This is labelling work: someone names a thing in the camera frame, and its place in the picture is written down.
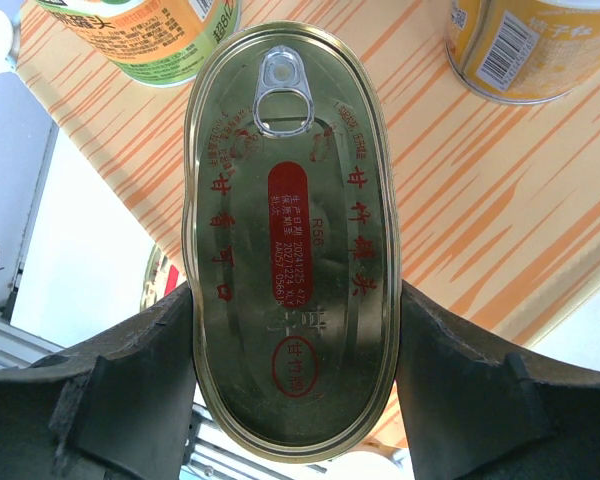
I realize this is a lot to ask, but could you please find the yellow can white lid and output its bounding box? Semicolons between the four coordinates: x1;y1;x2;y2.
38;0;241;87

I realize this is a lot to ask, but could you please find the tan can white lid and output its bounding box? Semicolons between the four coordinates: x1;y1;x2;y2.
445;0;600;105

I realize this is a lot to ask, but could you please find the wooden cube counter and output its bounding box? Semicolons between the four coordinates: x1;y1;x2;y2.
16;1;600;346

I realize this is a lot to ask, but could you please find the oval sardine tin left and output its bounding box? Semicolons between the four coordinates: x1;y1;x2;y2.
139;244;186;311

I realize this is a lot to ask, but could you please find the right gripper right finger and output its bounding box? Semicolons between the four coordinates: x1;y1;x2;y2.
396;284;600;479

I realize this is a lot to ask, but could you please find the oval red sardine tin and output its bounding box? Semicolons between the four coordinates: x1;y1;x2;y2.
182;21;401;464

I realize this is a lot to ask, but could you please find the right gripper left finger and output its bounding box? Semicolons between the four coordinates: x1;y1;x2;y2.
0;284;196;479

